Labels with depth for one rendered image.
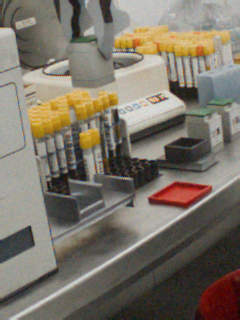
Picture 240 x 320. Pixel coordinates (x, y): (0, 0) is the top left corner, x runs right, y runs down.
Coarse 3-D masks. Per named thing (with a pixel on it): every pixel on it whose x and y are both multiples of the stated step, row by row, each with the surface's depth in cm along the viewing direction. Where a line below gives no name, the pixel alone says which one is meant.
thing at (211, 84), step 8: (232, 64) 145; (208, 72) 141; (216, 72) 141; (224, 72) 140; (232, 72) 141; (200, 80) 140; (208, 80) 139; (216, 80) 139; (224, 80) 140; (232, 80) 142; (200, 88) 141; (208, 88) 139; (216, 88) 139; (224, 88) 140; (232, 88) 142; (200, 96) 141; (208, 96) 140; (216, 96) 139; (224, 96) 141; (232, 96) 142; (200, 104) 142
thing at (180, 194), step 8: (176, 184) 116; (184, 184) 115; (192, 184) 114; (200, 184) 113; (160, 192) 113; (168, 192) 114; (176, 192) 114; (184, 192) 113; (192, 192) 112; (200, 192) 110; (208, 192) 112; (152, 200) 111; (160, 200) 110; (168, 200) 109; (176, 200) 109; (184, 200) 110; (192, 200) 109
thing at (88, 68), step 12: (72, 48) 107; (84, 48) 106; (96, 48) 106; (72, 60) 108; (84, 60) 106; (96, 60) 106; (108, 60) 108; (72, 72) 109; (84, 72) 107; (96, 72) 106; (108, 72) 108; (72, 84) 109; (84, 84) 108; (96, 84) 107
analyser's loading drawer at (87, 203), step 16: (96, 176) 108; (112, 176) 107; (80, 192) 104; (96, 192) 102; (112, 192) 107; (128, 192) 105; (48, 208) 102; (64, 208) 99; (80, 208) 103; (96, 208) 100; (112, 208) 102; (64, 224) 98; (80, 224) 98
